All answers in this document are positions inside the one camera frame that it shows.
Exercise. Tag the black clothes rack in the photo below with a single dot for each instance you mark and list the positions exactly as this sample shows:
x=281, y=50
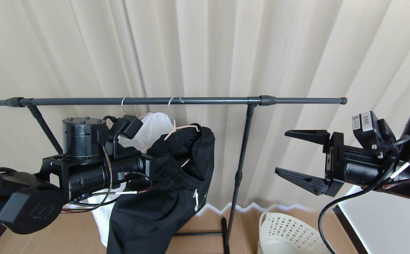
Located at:
x=155, y=101

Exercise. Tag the beige curtain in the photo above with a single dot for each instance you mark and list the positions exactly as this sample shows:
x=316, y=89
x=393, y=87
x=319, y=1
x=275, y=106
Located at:
x=226, y=46

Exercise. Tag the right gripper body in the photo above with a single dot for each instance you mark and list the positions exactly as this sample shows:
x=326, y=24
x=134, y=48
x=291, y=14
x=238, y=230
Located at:
x=356, y=165

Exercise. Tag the white printed garment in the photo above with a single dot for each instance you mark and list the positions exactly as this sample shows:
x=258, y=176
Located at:
x=155, y=127

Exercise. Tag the black garment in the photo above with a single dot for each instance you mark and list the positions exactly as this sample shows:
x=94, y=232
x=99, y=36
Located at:
x=166, y=197

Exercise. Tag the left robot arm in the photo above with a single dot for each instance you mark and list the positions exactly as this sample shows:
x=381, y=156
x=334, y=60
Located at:
x=18, y=201

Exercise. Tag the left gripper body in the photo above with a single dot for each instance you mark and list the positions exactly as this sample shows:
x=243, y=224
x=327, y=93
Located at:
x=120, y=171

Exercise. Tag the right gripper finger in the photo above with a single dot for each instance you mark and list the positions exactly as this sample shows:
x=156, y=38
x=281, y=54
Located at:
x=307, y=135
x=303, y=181

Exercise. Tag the pink clothes hanger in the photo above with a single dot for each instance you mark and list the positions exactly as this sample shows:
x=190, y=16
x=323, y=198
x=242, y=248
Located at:
x=174, y=123
x=123, y=106

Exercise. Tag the white laundry basket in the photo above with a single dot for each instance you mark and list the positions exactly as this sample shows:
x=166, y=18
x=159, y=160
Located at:
x=289, y=233

